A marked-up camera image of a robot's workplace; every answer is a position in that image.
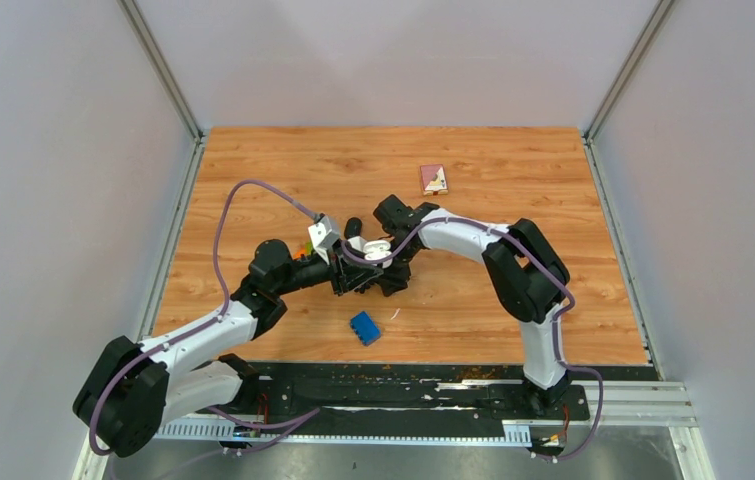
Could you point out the red white card box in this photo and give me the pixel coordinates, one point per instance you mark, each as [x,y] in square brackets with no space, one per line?
[433,180]

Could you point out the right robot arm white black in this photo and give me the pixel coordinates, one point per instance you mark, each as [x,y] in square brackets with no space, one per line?
[526,273]

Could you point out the slotted white cable duct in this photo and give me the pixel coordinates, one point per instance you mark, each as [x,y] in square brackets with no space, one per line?
[204,428]

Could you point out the orange green toy block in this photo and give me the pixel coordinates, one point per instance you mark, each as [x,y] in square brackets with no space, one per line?
[305,251]

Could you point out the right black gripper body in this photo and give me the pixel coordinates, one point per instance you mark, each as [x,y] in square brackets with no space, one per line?
[399,273]

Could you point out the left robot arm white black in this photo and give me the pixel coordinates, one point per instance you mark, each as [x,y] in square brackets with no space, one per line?
[135,387]

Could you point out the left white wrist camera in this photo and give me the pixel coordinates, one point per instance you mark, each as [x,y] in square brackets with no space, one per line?
[324,233]

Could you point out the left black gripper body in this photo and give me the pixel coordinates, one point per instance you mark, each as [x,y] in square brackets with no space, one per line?
[339,273]

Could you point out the black earbud case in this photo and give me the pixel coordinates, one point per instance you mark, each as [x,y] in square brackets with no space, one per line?
[353,227]

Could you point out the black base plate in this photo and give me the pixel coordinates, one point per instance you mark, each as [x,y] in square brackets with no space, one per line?
[400,398]

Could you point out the white earbud charging case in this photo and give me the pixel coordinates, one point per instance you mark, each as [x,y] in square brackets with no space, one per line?
[378,250]

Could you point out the blue toy brick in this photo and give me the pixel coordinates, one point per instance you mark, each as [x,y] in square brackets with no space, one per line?
[364,327]

